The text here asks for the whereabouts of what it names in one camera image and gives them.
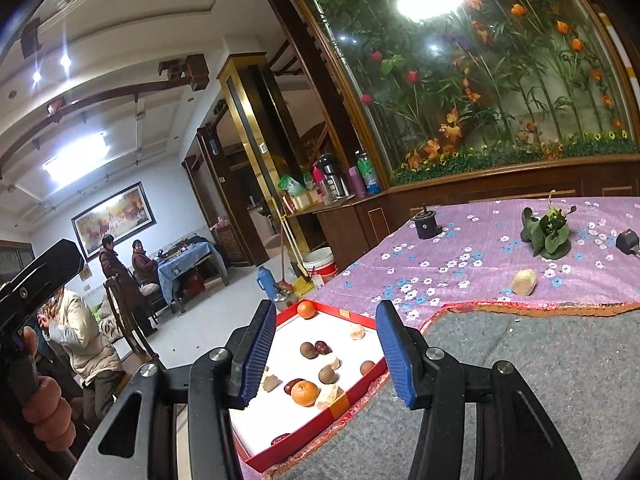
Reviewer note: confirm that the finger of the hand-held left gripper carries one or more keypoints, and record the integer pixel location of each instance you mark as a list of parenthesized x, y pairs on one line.
[(47, 267)]

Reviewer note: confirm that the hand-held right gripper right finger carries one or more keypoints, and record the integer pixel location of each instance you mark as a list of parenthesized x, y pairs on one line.
[(400, 360)]

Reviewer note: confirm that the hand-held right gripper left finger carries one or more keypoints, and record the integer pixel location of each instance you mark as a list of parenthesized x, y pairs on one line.
[(252, 365)]

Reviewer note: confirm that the red gift box white inside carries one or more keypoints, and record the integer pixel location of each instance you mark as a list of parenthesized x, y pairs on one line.
[(285, 340)]

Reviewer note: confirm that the person's left hand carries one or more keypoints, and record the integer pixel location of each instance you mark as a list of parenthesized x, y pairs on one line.
[(50, 410)]

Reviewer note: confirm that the dark red jujube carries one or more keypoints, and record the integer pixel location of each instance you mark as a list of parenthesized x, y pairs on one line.
[(323, 347), (290, 386), (281, 439)]

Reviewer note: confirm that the orange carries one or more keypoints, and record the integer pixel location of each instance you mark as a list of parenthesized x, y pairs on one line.
[(306, 310), (305, 393)]

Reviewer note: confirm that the blue thermos jug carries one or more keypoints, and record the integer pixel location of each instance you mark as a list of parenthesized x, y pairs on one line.
[(265, 284)]

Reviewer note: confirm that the ceiling light panel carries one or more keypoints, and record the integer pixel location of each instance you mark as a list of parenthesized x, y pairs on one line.
[(77, 156)]

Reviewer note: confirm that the white plastic bucket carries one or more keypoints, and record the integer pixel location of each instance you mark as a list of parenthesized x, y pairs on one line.
[(320, 265)]

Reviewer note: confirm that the purple floral tablecloth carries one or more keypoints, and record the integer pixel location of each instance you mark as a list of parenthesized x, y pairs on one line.
[(475, 260)]

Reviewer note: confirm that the table with blue cloth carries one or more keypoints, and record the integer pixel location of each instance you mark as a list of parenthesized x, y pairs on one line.
[(187, 257)]

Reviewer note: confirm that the small black box with rod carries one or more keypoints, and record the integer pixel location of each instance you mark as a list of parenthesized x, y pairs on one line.
[(426, 227)]

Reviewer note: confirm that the grey felt mat red border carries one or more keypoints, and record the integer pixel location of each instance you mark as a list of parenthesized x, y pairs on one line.
[(550, 360)]

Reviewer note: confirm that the small cardboard carton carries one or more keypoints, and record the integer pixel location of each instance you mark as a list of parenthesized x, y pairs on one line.
[(304, 201)]

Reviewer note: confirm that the pink cup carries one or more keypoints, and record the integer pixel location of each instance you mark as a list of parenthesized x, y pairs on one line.
[(357, 185)]

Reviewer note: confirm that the green packet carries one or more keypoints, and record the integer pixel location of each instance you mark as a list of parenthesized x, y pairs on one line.
[(290, 185)]

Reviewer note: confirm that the green plastic bottle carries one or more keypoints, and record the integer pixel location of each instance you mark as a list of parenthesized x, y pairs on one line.
[(369, 175)]

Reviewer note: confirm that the steel thermos jug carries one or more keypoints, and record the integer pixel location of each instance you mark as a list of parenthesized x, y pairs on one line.
[(334, 177)]

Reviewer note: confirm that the green artificial leafy plant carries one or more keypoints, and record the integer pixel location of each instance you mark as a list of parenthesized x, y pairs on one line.
[(550, 235)]

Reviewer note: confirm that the pink bottle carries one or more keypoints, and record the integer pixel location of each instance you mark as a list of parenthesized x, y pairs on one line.
[(317, 177)]

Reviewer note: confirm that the gold framed glass door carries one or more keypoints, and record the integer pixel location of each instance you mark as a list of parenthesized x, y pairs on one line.
[(235, 135)]

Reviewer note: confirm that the wooden ceiling beam ornament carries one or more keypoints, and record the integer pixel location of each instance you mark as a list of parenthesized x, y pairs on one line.
[(182, 67)]

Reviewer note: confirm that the black power adapter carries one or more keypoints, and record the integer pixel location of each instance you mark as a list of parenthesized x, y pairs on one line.
[(627, 242)]

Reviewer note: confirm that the glass plant display case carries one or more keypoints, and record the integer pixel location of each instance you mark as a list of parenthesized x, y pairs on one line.
[(475, 85)]

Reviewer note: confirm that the framed wall painting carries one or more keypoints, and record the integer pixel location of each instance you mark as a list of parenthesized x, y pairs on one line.
[(115, 217)]

